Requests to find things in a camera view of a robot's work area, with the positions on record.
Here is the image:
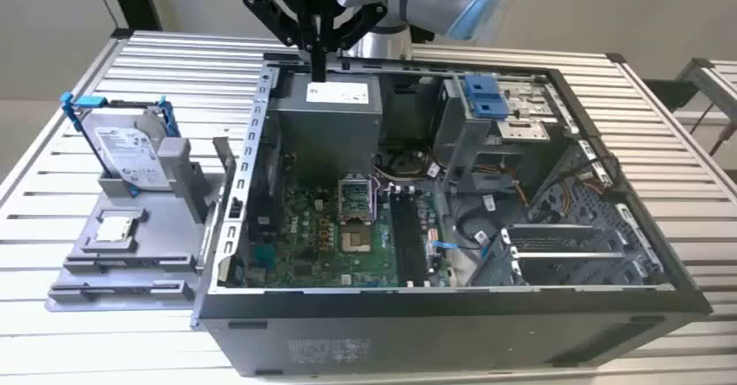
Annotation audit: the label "metal socket cover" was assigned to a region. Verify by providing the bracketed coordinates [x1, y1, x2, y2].
[338, 173, 376, 226]

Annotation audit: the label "coiled black yellow wires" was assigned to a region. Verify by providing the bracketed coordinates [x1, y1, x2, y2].
[372, 145, 448, 181]

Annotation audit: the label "black wire white label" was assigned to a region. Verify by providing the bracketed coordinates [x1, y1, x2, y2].
[454, 193, 506, 230]
[452, 226, 499, 253]

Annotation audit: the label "grey metal drive cage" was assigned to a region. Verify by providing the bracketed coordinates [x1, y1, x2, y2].
[431, 73, 581, 193]

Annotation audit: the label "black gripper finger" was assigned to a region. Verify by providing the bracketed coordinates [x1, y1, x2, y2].
[240, 0, 323, 83]
[319, 6, 387, 83]

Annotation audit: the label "green motherboard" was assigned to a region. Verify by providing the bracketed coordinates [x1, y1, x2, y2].
[244, 177, 459, 290]

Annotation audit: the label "orange yellow wire bundle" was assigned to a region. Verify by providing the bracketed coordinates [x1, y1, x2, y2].
[551, 162, 615, 216]
[475, 163, 531, 208]

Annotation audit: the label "silver CPU chip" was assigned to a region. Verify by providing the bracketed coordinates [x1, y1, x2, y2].
[95, 217, 140, 243]

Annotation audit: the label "black case fan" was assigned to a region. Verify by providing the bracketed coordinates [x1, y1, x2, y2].
[250, 134, 287, 248]

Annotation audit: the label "graphics card green board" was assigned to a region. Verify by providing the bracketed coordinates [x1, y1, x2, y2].
[195, 136, 239, 274]

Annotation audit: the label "hard disk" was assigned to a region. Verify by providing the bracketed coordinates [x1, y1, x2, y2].
[59, 92, 184, 199]

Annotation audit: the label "blue expansion slot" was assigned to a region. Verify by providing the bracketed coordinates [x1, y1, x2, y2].
[250, 242, 276, 272]

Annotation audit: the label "CPU socket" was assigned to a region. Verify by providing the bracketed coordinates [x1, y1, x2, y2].
[339, 224, 376, 256]

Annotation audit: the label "grey parts rack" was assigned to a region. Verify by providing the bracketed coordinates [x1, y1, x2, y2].
[44, 136, 239, 313]

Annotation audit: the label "metal slat side table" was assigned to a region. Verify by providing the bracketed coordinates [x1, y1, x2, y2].
[673, 56, 737, 157]

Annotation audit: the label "black RAM slot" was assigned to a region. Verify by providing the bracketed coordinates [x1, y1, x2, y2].
[390, 186, 416, 287]
[404, 186, 434, 287]

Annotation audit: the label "grey power supply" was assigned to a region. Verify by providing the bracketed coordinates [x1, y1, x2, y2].
[270, 73, 384, 180]

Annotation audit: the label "blue drive bay latch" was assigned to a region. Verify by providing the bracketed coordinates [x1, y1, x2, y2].
[462, 75, 509, 121]

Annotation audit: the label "black PC case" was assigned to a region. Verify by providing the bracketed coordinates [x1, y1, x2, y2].
[188, 52, 716, 380]

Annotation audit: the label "metal disk bay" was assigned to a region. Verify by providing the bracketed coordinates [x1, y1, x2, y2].
[470, 224, 658, 289]

